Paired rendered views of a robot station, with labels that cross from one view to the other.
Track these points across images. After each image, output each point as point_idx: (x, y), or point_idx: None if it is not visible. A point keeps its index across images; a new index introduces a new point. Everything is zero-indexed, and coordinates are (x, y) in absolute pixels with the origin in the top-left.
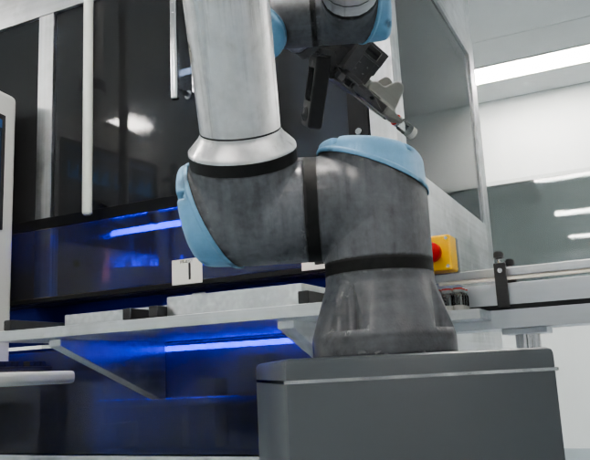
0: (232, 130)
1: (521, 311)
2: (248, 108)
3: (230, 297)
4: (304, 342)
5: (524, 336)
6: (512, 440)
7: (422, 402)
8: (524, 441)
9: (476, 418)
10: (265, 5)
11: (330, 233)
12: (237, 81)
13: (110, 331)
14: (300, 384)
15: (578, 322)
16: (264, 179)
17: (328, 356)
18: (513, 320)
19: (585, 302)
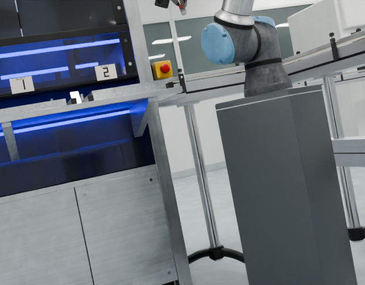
0: (247, 12)
1: (191, 94)
2: (252, 4)
3: (129, 87)
4: (150, 108)
5: (189, 106)
6: (320, 109)
7: (308, 99)
8: (321, 109)
9: (315, 104)
10: None
11: (261, 50)
12: None
13: (65, 111)
14: (291, 95)
15: (212, 97)
16: (251, 30)
17: (268, 92)
18: (188, 98)
19: (214, 88)
